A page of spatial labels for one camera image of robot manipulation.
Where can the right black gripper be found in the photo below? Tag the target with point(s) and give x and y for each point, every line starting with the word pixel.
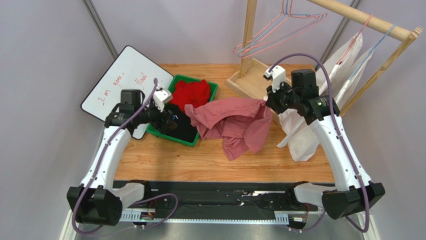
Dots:
pixel 274 101

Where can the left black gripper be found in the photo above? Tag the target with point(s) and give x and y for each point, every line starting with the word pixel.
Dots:
pixel 164 126

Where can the pink t shirt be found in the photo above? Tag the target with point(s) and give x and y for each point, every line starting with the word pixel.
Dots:
pixel 243 124

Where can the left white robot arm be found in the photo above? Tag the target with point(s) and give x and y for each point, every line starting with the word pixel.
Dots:
pixel 94 202

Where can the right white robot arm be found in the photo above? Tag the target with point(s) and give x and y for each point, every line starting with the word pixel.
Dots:
pixel 354 190

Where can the black t shirt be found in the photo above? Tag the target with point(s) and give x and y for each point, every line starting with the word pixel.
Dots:
pixel 184 131

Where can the white shirt on pink hanger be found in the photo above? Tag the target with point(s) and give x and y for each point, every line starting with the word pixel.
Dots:
pixel 294 125

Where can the red t shirt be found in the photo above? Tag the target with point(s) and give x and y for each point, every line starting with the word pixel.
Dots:
pixel 195 93

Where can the white shirt on blue hanger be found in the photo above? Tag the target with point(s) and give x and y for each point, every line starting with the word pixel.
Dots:
pixel 304 152

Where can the pink hanger holding shirt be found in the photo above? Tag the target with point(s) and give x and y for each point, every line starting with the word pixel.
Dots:
pixel 353 41

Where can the blue hanger holding shirt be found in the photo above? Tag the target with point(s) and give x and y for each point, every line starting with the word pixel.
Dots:
pixel 367 55

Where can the wooden clothes rack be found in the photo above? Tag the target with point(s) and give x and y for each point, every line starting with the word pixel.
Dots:
pixel 246 82

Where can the white whiteboard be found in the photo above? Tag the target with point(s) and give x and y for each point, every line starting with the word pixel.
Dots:
pixel 131 70

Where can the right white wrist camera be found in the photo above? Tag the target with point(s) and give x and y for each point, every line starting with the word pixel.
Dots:
pixel 277 75

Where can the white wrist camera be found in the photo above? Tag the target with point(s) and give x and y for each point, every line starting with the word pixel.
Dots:
pixel 277 75
pixel 161 97

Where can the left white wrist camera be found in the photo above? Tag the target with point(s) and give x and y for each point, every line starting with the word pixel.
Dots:
pixel 161 97

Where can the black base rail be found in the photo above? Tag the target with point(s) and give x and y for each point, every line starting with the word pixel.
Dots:
pixel 259 203

